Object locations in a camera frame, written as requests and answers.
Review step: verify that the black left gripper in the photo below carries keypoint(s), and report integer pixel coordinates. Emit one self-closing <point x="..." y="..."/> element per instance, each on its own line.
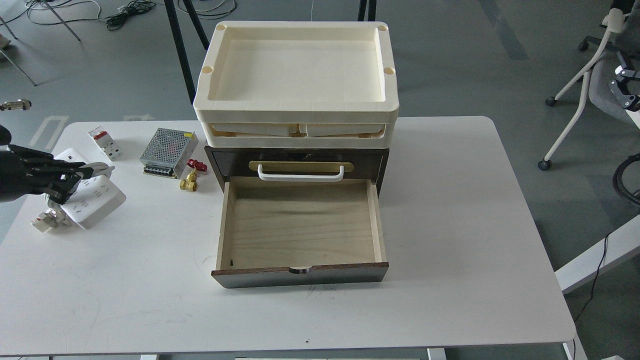
<point x="16" y="180"/>

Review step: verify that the white power strip with cable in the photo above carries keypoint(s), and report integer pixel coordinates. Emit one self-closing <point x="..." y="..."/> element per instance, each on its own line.
<point x="93" y="200"/>

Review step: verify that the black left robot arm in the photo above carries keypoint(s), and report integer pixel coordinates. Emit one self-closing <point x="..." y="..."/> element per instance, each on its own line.
<point x="42" y="171"/>

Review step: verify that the white metal pipe fitting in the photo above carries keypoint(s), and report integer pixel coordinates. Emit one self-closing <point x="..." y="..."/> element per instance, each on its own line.
<point x="45" y="219"/>

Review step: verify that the white red circuit breaker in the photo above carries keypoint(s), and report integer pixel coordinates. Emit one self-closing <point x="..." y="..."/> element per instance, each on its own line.
<point x="105" y="142"/>

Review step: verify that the metal mesh power supply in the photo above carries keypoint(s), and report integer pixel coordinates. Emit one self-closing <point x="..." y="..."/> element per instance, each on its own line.
<point x="167" y="153"/>

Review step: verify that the open wooden drawer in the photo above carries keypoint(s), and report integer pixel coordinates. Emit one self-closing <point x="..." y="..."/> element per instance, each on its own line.
<point x="299" y="233"/>

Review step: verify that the cream plastic stacked tray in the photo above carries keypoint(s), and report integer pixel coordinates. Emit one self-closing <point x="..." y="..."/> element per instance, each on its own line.
<point x="316" y="85"/>

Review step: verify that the brass valve red handle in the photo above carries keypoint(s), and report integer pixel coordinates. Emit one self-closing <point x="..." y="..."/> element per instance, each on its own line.
<point x="190" y="183"/>

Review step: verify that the black table leg frame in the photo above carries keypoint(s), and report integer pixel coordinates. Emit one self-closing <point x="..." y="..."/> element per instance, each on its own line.
<point x="179" y="44"/>

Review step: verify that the white drawer handle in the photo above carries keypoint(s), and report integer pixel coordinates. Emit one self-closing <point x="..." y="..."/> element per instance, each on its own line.
<point x="300" y="177"/>

